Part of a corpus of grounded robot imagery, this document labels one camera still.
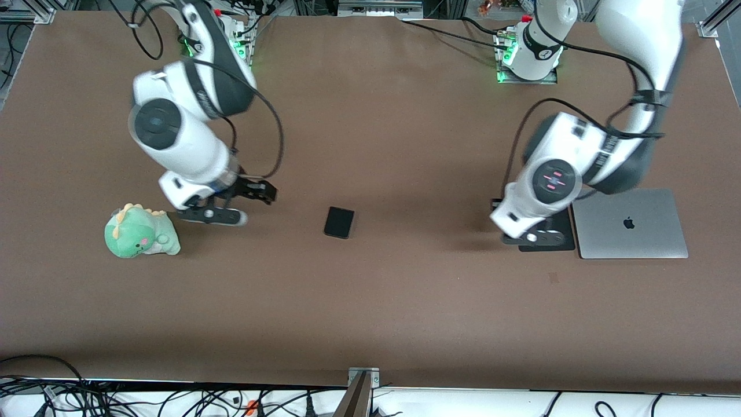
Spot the small black square box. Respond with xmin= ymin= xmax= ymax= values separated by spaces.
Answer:
xmin=323 ymin=206 xmax=355 ymax=240

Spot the black mouse pad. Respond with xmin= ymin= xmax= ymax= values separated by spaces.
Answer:
xmin=517 ymin=206 xmax=577 ymax=253

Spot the green dinosaur plush toy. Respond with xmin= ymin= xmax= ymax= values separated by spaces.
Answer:
xmin=104 ymin=203 xmax=181 ymax=259

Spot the silver laptop with apple logo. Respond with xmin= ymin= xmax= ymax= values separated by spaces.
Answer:
xmin=570 ymin=188 xmax=689 ymax=259

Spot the grey device box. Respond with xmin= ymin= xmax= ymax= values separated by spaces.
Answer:
xmin=338 ymin=0 xmax=424 ymax=17

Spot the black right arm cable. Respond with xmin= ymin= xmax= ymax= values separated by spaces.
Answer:
xmin=107 ymin=0 xmax=285 ymax=180

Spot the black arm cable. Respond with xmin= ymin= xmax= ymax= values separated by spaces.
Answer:
xmin=107 ymin=0 xmax=285 ymax=180
xmin=502 ymin=0 xmax=666 ymax=200

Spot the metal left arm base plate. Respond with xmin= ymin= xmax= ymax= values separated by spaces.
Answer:
xmin=496 ymin=29 xmax=559 ymax=85

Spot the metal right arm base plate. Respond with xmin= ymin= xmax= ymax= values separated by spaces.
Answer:
xmin=229 ymin=17 xmax=255 ymax=64

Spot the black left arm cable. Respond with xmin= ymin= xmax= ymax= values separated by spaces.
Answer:
xmin=502 ymin=0 xmax=666 ymax=200

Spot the long black table cable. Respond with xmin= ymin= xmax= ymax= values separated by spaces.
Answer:
xmin=398 ymin=20 xmax=511 ymax=52

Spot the short black table cable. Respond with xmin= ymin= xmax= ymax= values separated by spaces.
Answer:
xmin=461 ymin=16 xmax=505 ymax=36

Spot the metal table edge bracket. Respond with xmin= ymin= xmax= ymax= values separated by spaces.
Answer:
xmin=336 ymin=367 xmax=381 ymax=417

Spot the black looping floor cable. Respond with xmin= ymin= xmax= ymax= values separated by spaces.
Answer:
xmin=0 ymin=354 xmax=89 ymax=400

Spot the aluminium frame profile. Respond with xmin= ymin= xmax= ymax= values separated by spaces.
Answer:
xmin=0 ymin=0 xmax=56 ymax=25
xmin=698 ymin=0 xmax=741 ymax=39

